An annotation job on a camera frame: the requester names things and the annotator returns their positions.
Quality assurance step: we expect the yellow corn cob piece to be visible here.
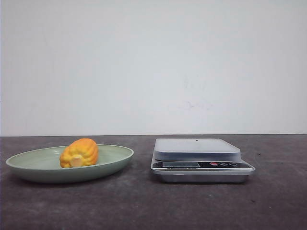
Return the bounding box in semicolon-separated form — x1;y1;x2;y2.
59;138;99;168

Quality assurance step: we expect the silver digital kitchen scale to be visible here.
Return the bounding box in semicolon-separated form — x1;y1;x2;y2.
151;138;256;183

